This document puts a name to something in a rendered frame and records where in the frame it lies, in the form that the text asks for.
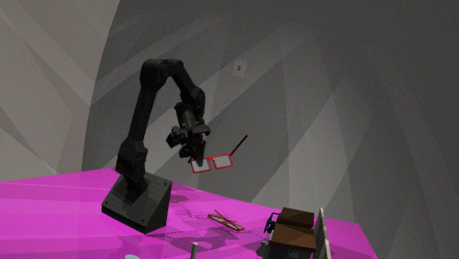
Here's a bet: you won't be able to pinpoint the blue glasses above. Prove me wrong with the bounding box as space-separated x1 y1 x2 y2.
263 212 279 233

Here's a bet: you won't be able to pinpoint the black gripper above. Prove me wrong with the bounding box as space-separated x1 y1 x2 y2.
179 118 210 166

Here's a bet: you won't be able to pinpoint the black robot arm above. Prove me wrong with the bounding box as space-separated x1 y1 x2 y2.
115 58 205 196

